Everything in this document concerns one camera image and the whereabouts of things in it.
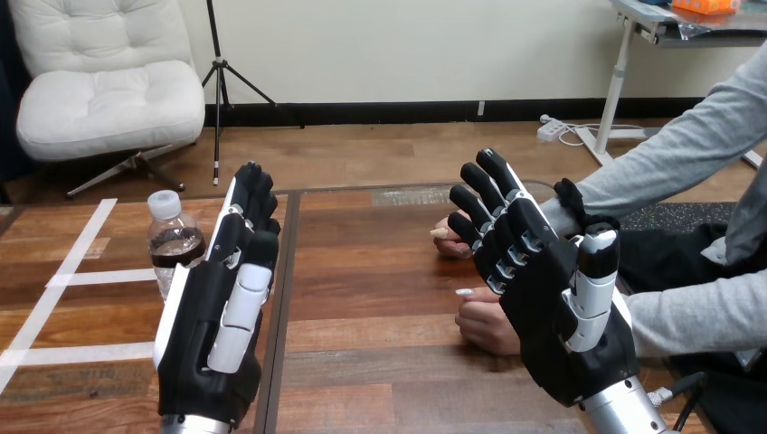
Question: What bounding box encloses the white power strip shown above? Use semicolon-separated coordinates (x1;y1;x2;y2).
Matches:
535;116;568;144

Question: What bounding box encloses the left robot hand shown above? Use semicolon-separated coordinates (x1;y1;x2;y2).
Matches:
152;160;282;430

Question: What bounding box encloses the foil sheet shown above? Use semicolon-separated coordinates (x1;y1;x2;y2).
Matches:
669;8;767;42

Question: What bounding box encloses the black cable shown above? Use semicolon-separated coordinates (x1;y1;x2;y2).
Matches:
649;370;709;434

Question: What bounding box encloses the white cushioned chair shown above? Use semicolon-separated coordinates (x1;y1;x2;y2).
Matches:
7;0;207;200

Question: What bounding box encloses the black tripod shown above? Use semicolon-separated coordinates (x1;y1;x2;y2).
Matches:
200;0;307;187

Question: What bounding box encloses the white desk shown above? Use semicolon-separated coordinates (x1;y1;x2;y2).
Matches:
590;0;767;170

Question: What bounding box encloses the person's hand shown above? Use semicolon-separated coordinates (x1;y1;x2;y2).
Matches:
429;209;482;260
453;287;523;358

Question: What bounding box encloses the white power cable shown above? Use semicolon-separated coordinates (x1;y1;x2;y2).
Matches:
557;121;649;148

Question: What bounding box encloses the person's body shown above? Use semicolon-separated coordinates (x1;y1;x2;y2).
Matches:
615;156;767;434

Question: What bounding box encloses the black speckled floor mat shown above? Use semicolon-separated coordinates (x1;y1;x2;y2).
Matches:
615;202;737;233

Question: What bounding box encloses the clear water bottle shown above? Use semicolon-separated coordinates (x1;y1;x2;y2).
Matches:
147;189;208;302

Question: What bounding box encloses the orange thing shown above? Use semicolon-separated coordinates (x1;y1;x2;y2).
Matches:
670;0;743;17

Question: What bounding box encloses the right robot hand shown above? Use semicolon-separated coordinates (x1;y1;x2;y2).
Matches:
447;147;641;409

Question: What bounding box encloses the person's forearm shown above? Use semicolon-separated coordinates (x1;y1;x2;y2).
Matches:
622;268;767;360
537;42;767;237

